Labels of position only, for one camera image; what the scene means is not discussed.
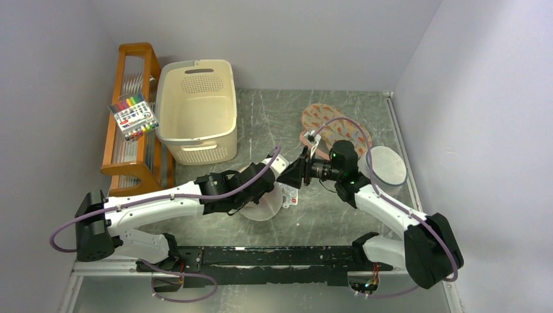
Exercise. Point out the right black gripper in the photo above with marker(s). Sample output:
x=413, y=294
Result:
x=302, y=168

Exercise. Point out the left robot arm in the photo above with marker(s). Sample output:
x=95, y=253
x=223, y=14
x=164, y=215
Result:
x=111, y=225

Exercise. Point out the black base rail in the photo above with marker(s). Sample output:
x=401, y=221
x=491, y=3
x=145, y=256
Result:
x=232, y=265

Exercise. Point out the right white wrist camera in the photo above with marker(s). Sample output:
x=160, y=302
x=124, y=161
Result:
x=311, y=139

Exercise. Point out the packaged ruler set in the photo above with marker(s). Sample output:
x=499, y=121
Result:
x=290, y=196

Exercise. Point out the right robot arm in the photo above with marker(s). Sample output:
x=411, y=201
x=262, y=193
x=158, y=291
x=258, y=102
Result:
x=426, y=246

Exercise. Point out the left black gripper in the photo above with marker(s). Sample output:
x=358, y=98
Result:
x=257, y=199

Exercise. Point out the cream plastic laundry basket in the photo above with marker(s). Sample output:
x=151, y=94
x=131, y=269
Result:
x=196, y=108

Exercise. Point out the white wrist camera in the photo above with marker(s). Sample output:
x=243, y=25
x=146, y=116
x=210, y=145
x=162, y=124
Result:
x=280, y=163
x=311, y=139

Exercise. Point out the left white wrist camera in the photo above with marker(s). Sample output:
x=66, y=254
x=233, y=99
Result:
x=280, y=163

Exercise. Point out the orange wooden rack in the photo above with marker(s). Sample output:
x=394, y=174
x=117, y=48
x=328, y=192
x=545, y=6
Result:
x=134, y=158

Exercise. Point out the colour marker pack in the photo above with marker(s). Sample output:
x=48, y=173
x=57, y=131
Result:
x=134, y=117

